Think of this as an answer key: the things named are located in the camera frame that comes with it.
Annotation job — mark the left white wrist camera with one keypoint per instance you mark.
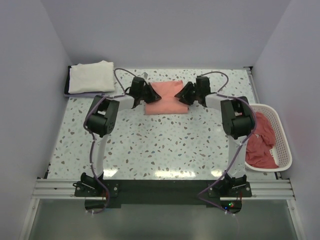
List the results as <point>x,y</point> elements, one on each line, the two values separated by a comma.
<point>145,75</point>

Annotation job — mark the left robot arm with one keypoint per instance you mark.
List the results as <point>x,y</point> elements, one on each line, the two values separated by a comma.
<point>100,121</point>

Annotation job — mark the dark pink t-shirt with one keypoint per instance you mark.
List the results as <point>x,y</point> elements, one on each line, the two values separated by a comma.
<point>259,145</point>

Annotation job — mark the salmon pink t-shirt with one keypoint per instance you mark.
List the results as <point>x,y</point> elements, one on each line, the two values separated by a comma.
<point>168,104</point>

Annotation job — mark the folded cream t-shirt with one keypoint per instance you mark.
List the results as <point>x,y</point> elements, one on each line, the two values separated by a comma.
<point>93,77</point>

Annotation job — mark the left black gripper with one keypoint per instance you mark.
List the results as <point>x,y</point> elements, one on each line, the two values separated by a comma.
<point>154,96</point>

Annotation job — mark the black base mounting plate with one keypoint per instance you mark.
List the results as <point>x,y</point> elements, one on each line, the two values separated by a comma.
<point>114,193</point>

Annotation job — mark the white plastic laundry basket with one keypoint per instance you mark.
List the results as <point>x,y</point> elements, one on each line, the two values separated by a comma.
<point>281,151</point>

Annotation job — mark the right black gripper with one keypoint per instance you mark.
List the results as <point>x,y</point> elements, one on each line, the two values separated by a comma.
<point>184,94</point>

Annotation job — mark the folded lavender t-shirt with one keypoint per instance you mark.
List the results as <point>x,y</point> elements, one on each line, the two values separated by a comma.
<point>83,95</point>

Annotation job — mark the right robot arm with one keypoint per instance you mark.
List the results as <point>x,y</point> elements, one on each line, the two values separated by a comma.
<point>238,122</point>

